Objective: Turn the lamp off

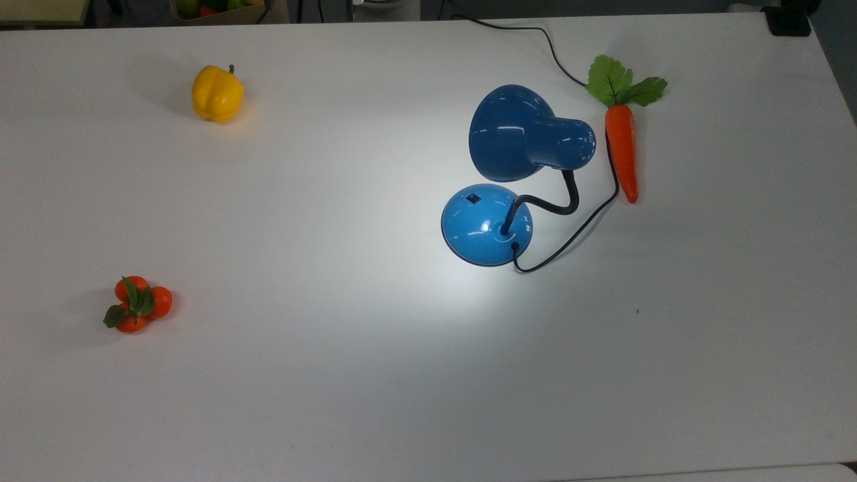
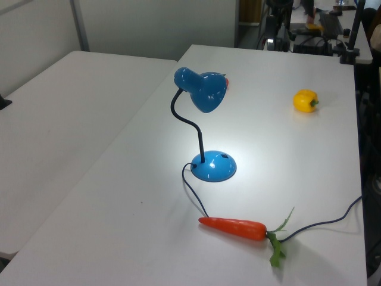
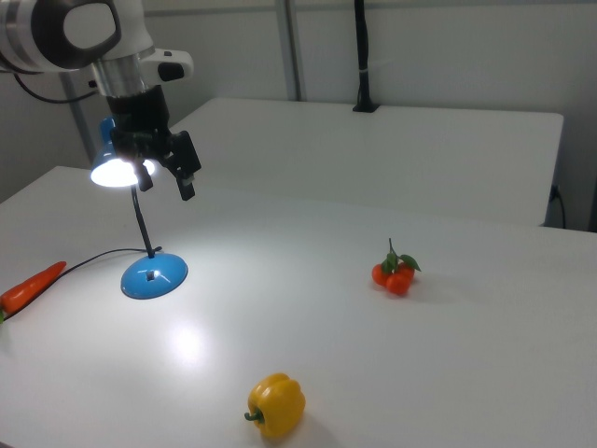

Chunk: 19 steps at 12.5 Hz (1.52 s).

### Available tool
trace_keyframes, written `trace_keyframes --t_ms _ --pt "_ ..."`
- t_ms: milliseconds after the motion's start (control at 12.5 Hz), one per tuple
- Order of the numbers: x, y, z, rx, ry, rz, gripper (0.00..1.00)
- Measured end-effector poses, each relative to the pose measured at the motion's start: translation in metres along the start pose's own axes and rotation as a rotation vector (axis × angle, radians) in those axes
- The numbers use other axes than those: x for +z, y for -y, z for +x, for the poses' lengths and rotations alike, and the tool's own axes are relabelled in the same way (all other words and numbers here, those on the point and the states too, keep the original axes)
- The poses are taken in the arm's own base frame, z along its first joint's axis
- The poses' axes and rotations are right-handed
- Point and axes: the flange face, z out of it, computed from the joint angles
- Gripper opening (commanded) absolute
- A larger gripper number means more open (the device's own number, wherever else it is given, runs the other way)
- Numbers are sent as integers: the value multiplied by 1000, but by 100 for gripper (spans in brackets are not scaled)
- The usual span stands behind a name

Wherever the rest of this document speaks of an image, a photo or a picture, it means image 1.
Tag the blue desk lamp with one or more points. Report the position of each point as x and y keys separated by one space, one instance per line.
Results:
x=509 y=134

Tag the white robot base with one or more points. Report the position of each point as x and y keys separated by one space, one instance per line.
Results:
x=385 y=10

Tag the orange toy carrot green leaves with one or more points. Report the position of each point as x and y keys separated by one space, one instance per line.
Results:
x=621 y=140

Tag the yellow toy bell pepper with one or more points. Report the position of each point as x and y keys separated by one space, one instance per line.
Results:
x=215 y=94

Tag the orange tangerine cluster with leaves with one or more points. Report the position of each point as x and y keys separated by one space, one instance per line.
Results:
x=161 y=302

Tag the basket of toy fruit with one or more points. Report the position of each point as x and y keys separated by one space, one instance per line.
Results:
x=221 y=18

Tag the beige side table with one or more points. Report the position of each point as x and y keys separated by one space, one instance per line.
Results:
x=40 y=10

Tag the black table clamp mount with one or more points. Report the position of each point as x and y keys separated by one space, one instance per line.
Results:
x=789 y=20

